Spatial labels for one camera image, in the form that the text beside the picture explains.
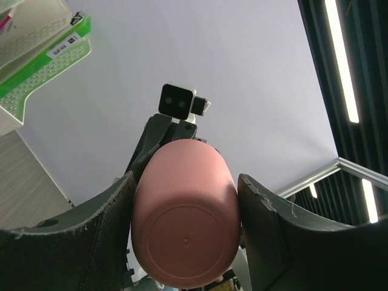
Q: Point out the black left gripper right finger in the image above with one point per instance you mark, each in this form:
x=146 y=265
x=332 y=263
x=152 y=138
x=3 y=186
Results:
x=291 y=248

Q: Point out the pink plastic cup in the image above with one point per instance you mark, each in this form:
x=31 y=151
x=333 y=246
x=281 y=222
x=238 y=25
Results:
x=185 y=226

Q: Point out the bright green folder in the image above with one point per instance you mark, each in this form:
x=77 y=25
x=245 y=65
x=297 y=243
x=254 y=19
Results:
x=67 y=49

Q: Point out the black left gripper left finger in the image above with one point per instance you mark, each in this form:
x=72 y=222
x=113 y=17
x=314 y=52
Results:
x=81 y=249

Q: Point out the ceiling light strips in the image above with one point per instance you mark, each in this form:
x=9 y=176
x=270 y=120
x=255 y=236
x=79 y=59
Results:
x=349 y=97

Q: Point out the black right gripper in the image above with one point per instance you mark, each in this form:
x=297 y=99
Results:
x=157 y=127

